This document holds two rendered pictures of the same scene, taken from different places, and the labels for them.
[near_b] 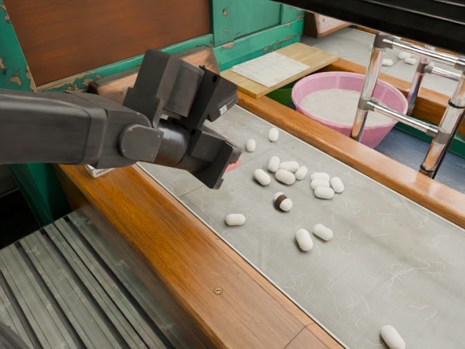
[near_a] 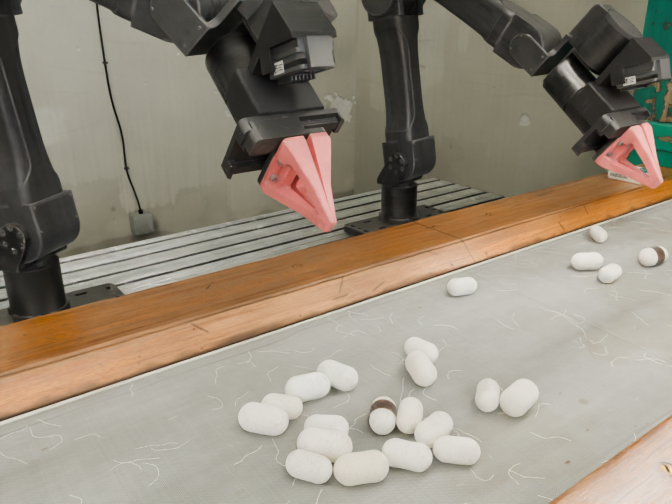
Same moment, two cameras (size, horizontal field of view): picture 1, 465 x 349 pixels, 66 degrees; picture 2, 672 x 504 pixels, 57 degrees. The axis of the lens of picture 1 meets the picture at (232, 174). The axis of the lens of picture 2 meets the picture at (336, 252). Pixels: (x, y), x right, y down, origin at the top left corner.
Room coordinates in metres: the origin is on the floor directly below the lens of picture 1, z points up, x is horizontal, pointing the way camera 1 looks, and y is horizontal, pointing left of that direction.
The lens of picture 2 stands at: (0.13, -0.81, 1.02)
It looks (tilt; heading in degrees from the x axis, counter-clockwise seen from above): 21 degrees down; 96
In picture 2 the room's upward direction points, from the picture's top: straight up
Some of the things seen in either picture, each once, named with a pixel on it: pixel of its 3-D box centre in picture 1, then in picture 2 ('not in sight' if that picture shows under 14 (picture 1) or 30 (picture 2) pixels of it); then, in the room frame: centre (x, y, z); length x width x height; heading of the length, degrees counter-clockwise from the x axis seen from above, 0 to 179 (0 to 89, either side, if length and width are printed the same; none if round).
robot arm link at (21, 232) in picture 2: not in sight; (34, 237); (-0.29, -0.16, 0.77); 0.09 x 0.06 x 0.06; 80
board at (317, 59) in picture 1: (279, 66); not in sight; (0.93, -0.13, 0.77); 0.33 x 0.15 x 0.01; 132
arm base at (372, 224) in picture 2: not in sight; (398, 202); (0.13, 0.25, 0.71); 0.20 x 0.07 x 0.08; 44
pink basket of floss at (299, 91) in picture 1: (344, 113); not in sight; (0.77, -0.28, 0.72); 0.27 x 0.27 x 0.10
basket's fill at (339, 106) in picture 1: (343, 117); not in sight; (0.77, -0.28, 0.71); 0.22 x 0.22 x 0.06
